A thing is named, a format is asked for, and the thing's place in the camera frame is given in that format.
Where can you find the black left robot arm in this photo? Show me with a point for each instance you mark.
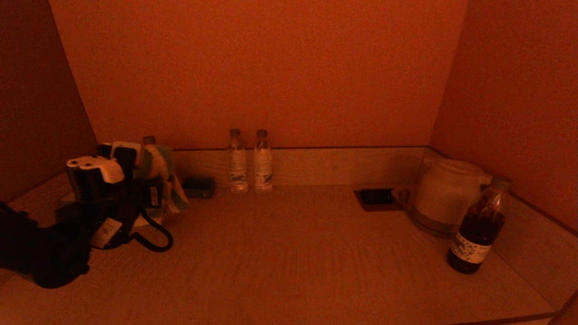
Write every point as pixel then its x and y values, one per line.
pixel 40 248

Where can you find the green white striped towel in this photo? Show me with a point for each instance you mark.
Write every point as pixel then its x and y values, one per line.
pixel 160 167

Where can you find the black recessed power socket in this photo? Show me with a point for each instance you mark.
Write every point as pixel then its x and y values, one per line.
pixel 375 197

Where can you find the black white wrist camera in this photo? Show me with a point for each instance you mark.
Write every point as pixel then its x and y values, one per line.
pixel 92 180

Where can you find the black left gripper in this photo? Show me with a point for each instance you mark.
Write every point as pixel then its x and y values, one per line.
pixel 135 189

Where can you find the small half-full tea bottle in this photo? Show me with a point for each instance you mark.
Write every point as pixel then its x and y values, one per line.
pixel 149 140

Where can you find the white electric kettle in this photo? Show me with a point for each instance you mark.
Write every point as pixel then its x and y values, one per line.
pixel 445 194

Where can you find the clear water bottle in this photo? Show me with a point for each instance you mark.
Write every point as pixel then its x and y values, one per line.
pixel 263 167
pixel 238 167

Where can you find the large dark tea bottle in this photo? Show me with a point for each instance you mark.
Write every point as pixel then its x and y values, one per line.
pixel 476 230

